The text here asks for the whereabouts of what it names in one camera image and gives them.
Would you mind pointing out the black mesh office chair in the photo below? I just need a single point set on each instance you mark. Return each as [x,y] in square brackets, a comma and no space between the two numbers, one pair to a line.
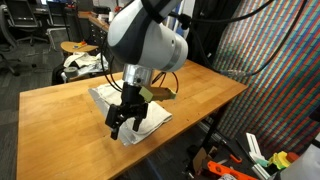
[20,16]

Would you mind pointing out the white cloth towel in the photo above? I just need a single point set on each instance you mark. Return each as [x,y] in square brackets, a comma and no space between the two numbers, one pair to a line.
[156,115]

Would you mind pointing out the red round cap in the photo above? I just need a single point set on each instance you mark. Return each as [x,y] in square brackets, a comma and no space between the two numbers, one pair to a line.
[293,157]

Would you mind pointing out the yellow green plastic part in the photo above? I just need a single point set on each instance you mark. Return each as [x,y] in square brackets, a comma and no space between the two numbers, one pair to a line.
[279,160]

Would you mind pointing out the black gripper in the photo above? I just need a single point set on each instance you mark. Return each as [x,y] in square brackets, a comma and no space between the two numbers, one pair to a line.
[131,98]

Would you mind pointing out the black orange bar clamp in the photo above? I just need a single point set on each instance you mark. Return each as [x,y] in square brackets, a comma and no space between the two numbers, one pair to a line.
[233,156]

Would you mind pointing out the white aluminium extrusion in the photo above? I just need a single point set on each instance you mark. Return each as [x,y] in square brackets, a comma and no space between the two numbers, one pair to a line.
[255,146]

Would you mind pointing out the round wooden stool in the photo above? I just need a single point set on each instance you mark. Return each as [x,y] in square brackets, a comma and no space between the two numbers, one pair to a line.
[71,47]

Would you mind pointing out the grey drawer cabinet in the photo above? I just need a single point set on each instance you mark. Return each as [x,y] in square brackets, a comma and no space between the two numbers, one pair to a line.
[96,30]

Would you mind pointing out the olive wrist camera mount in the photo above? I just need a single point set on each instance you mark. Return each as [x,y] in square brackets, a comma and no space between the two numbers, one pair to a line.
[158,94]

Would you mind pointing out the yellow red toy block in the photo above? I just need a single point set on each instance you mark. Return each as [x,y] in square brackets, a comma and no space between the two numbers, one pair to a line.
[80,44]

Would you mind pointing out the grey duct tape roll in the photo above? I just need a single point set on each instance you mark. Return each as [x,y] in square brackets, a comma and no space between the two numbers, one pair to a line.
[71,72]

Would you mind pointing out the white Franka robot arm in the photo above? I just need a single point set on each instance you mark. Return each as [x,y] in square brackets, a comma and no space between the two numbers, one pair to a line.
[146,36]

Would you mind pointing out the crumpled white cloth pile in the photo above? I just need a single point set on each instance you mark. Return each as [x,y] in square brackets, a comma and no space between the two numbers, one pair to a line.
[86,61]

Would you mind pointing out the white plastic bucket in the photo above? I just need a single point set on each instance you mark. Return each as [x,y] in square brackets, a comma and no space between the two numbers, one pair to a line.
[303,165]

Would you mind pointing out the open cardboard box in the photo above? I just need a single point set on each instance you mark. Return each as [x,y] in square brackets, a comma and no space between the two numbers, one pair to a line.
[199,160]

